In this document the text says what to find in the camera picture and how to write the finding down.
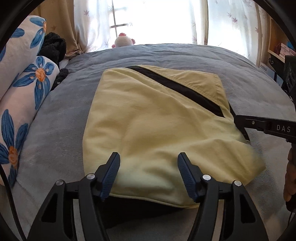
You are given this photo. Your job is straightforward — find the yellow and black hooded jacket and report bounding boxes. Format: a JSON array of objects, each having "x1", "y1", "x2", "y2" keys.
[{"x1": 83, "y1": 65, "x2": 265, "y2": 207}]

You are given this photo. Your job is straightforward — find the black clothes pile by quilt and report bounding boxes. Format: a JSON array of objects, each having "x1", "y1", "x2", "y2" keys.
[{"x1": 38, "y1": 32, "x2": 69, "y2": 91}]

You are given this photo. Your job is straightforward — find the person's right hand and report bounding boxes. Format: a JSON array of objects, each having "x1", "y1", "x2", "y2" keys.
[{"x1": 283, "y1": 144, "x2": 296, "y2": 202}]

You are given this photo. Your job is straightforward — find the grey bed blanket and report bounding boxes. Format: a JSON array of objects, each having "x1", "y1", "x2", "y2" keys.
[{"x1": 12, "y1": 44, "x2": 295, "y2": 240}]

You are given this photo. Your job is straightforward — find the pink storage boxes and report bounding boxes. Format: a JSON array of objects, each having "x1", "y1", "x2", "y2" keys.
[{"x1": 280, "y1": 43, "x2": 296, "y2": 58}]

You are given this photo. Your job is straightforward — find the blue floral rolled quilt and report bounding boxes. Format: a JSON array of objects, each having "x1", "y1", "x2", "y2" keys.
[{"x1": 1, "y1": 16, "x2": 59, "y2": 186}]

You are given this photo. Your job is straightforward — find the pink white plush toy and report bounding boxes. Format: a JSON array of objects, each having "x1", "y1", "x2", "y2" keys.
[{"x1": 112, "y1": 33, "x2": 135, "y2": 49}]

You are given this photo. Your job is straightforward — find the wooden wall shelf unit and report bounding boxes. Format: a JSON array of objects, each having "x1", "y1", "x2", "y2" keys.
[{"x1": 268, "y1": 18, "x2": 295, "y2": 63}]

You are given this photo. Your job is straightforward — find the black cable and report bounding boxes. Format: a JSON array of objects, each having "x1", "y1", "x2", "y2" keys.
[{"x1": 0, "y1": 165, "x2": 27, "y2": 241}]

